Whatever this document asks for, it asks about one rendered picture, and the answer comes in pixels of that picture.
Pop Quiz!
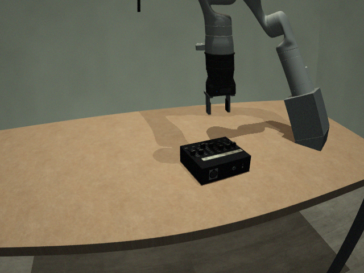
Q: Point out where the black lighting desk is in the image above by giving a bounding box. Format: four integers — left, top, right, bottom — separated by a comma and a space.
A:
180, 137, 251, 185

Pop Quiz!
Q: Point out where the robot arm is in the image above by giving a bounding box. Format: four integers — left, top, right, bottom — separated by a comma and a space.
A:
198, 0, 315, 97

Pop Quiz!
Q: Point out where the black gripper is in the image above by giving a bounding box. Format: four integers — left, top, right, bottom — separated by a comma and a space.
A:
196, 35, 236, 115

